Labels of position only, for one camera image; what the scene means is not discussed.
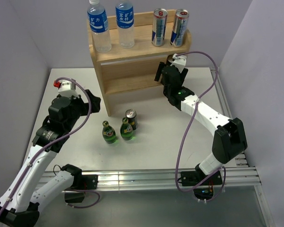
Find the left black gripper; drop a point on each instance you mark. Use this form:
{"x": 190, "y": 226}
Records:
{"x": 94, "y": 101}

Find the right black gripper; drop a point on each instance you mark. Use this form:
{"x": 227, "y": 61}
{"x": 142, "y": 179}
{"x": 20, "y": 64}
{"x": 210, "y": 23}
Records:
{"x": 160, "y": 71}

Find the black gold can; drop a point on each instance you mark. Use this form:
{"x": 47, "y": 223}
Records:
{"x": 170, "y": 60}
{"x": 131, "y": 115}

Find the green glass bottle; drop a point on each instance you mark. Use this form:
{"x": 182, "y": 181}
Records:
{"x": 108, "y": 133}
{"x": 126, "y": 129}

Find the silver blue can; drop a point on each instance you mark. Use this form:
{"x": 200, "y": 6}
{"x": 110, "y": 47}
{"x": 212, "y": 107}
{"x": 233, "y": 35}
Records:
{"x": 159, "y": 26}
{"x": 179, "y": 27}

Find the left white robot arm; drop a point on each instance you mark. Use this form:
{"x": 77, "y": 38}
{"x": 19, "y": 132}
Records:
{"x": 22, "y": 203}

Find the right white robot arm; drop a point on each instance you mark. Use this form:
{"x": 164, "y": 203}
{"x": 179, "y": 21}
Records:
{"x": 229, "y": 137}

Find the wooden two-tier shelf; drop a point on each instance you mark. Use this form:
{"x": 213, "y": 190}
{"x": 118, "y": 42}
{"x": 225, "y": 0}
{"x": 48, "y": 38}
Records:
{"x": 124, "y": 70}

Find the right water bottle blue label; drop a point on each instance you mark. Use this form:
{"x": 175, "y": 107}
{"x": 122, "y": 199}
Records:
{"x": 125, "y": 23}

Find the water bottle blue label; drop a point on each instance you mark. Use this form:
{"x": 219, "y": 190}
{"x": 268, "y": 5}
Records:
{"x": 98, "y": 23}
{"x": 125, "y": 23}

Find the left water bottle blue label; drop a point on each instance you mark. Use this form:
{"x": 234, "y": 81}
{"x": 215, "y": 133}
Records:
{"x": 98, "y": 23}

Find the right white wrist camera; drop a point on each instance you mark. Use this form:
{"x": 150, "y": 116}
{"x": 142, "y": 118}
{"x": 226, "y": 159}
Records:
{"x": 179, "y": 61}

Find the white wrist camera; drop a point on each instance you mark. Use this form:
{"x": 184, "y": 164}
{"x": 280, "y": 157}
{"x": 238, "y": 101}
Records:
{"x": 66, "y": 88}
{"x": 179, "y": 61}

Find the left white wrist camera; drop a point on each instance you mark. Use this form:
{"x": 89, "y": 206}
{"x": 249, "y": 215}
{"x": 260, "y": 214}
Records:
{"x": 66, "y": 88}

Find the right side aluminium rail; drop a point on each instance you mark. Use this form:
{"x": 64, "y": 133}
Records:
{"x": 222, "y": 98}

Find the aluminium mounting rail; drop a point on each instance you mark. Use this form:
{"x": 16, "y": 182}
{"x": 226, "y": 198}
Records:
{"x": 163, "y": 179}

